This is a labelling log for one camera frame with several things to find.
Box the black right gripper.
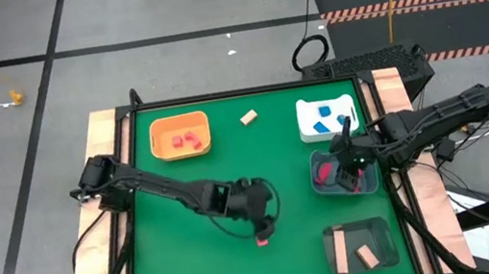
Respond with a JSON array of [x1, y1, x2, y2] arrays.
[[324, 112, 383, 196]]

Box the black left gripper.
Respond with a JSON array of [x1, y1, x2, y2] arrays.
[[225, 174, 281, 245]]

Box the long natural wood plank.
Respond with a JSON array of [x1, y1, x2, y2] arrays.
[[330, 228, 352, 274]]

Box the short natural wood block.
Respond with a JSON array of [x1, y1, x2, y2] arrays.
[[354, 241, 381, 271]]

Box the long red block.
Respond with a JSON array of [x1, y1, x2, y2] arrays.
[[314, 160, 336, 187]]

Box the blue flat block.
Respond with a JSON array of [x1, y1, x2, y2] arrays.
[[312, 119, 332, 137]]

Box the blue-grey plastic bin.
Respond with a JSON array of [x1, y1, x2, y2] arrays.
[[306, 141, 382, 203]]

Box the white plastic bin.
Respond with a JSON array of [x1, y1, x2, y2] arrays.
[[293, 90, 363, 146]]

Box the green table mat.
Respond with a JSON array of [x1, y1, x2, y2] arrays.
[[103, 72, 417, 274]]

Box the wooden table side board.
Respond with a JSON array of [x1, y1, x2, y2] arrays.
[[363, 59, 477, 274], [38, 106, 154, 274]]

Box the dark grey plastic bin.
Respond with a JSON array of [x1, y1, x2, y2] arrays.
[[319, 214, 403, 274]]

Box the black perforated computer case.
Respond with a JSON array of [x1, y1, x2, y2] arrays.
[[298, 38, 439, 115]]

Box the black power adapter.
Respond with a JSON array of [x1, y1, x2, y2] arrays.
[[434, 137, 461, 165]]

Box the small natural wood block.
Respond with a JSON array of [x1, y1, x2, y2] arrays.
[[238, 108, 260, 128]]

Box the orange plastic bin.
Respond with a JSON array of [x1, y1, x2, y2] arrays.
[[146, 109, 215, 164]]

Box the white paper sheet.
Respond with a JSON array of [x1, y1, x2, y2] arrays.
[[445, 184, 489, 267]]

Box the orange connector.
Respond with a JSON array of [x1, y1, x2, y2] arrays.
[[8, 87, 26, 108]]

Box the black cable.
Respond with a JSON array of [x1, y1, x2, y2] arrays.
[[281, 0, 335, 74]]

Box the black table frame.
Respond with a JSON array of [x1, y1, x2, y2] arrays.
[[36, 41, 477, 274]]

